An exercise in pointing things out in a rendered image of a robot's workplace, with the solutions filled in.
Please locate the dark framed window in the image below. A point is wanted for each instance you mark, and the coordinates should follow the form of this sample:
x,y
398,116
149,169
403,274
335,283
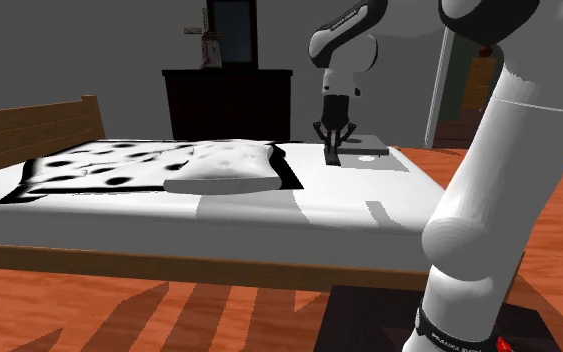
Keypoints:
x,y
232,31

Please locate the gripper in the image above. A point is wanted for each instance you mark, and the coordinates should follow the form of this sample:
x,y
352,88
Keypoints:
x,y
335,112

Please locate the small black box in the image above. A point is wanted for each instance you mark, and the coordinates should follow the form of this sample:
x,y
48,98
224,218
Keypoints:
x,y
332,158

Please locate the doorway with white frame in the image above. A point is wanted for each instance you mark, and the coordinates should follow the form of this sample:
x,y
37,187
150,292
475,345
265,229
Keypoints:
x,y
461,97

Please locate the dark chest of drawers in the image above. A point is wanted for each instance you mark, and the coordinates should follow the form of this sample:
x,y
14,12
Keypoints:
x,y
227,105

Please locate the grey flat book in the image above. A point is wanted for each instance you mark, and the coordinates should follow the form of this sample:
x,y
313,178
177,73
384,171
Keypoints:
x,y
368,144

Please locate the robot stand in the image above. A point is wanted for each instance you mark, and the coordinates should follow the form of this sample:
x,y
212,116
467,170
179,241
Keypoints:
x,y
359,322

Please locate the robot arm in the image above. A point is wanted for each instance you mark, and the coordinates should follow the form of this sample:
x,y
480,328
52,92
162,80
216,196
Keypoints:
x,y
505,170

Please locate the wooden bed with white mattress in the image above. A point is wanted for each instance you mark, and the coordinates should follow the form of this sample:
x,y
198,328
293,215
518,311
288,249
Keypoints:
x,y
310,209

